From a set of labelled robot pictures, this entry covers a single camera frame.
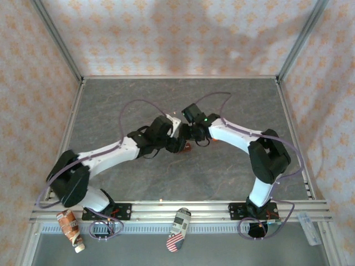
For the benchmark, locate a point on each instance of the brown squeeze tube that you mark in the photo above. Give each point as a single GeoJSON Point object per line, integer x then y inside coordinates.
{"type": "Point", "coordinates": [69, 224]}

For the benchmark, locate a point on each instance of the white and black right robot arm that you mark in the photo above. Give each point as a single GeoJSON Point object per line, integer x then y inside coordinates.
{"type": "Point", "coordinates": [233, 135]}

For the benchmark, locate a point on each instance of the small green circuit board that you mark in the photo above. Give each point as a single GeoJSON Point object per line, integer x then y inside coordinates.
{"type": "Point", "coordinates": [274, 221]}

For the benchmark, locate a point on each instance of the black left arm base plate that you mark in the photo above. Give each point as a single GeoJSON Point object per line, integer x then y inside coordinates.
{"type": "Point", "coordinates": [123, 211]}

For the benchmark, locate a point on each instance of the aluminium table edge rail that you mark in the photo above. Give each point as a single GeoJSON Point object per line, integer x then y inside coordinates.
{"type": "Point", "coordinates": [74, 110]}
{"type": "Point", "coordinates": [288, 110]}

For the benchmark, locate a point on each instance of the aluminium frame post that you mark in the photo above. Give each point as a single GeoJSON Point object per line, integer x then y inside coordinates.
{"type": "Point", "coordinates": [59, 41]}
{"type": "Point", "coordinates": [301, 41]}

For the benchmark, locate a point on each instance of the brown translucent pill organizer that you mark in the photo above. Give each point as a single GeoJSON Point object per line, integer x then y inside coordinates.
{"type": "Point", "coordinates": [188, 149]}

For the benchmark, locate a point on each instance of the aluminium front rail beam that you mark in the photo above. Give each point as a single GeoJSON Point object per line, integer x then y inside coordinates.
{"type": "Point", "coordinates": [210, 210]}

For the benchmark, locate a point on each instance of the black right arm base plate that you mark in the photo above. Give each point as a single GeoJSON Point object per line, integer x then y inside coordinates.
{"type": "Point", "coordinates": [237, 211]}

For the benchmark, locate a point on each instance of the flag print case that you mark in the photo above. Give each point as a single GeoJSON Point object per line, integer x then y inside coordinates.
{"type": "Point", "coordinates": [179, 224]}

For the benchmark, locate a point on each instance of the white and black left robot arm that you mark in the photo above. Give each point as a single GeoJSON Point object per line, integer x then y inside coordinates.
{"type": "Point", "coordinates": [111, 151]}

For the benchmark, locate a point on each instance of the clear plastic syringe package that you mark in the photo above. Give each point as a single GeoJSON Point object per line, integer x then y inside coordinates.
{"type": "Point", "coordinates": [309, 228]}

